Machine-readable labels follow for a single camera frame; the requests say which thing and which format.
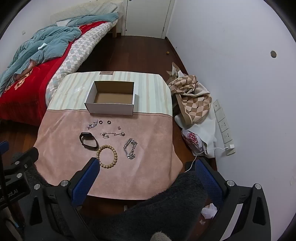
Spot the wooden bed frame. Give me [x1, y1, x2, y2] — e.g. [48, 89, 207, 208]
[112, 11, 125, 37]

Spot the red printed plastic bag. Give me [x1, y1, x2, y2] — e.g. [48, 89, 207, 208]
[181, 128, 208, 156]

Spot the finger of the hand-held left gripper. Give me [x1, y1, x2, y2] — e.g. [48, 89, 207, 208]
[0, 141, 10, 161]
[9, 147, 39, 171]

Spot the beige checkered cloth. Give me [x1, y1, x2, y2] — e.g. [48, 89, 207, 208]
[168, 75, 212, 124]

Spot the thick silver chain bracelet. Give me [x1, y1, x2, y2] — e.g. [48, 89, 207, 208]
[123, 138, 138, 160]

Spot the white door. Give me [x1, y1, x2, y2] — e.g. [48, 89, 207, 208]
[125, 0, 175, 39]

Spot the pale checkered pillow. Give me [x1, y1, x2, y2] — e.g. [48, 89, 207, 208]
[89, 2, 118, 18]

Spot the white charging cable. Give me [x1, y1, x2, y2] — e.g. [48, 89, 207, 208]
[185, 146, 229, 173]

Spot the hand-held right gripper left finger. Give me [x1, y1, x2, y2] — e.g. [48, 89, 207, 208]
[23, 158, 101, 241]

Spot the black smart band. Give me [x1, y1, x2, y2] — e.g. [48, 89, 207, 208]
[79, 132, 98, 151]

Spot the grey checkered bed sheet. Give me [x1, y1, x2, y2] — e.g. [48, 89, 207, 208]
[45, 22, 114, 106]

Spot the teal quilt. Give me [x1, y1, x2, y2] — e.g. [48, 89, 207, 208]
[0, 12, 119, 95]

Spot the wooden bead bracelet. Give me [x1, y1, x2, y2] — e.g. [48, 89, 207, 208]
[96, 145, 118, 169]

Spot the thin silver chain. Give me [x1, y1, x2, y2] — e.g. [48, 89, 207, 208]
[100, 131, 126, 139]

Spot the crumpled white paper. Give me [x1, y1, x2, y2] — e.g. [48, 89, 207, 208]
[200, 203, 218, 219]

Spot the grey knitted cloth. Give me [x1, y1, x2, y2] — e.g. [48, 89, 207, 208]
[150, 232, 171, 241]

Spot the bed with red blanket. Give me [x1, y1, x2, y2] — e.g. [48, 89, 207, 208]
[0, 21, 109, 127]

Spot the white cardboard box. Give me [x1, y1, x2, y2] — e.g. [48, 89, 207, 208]
[84, 81, 138, 116]

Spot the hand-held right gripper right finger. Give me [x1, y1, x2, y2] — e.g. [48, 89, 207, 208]
[194, 158, 271, 241]

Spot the white wall socket strip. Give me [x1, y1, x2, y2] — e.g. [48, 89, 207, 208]
[213, 100, 237, 156]

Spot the white cloth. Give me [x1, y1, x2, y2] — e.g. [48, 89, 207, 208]
[55, 19, 73, 27]

